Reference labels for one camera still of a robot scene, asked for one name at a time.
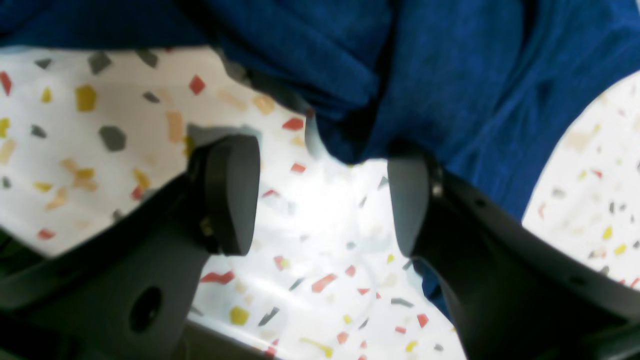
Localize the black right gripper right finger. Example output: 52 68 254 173
387 150 640 360

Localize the terrazzo patterned tablecloth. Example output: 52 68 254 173
1 47 639 360

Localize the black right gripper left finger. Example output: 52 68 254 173
1 134 261 360

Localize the dark blue t-shirt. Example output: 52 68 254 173
1 0 639 290

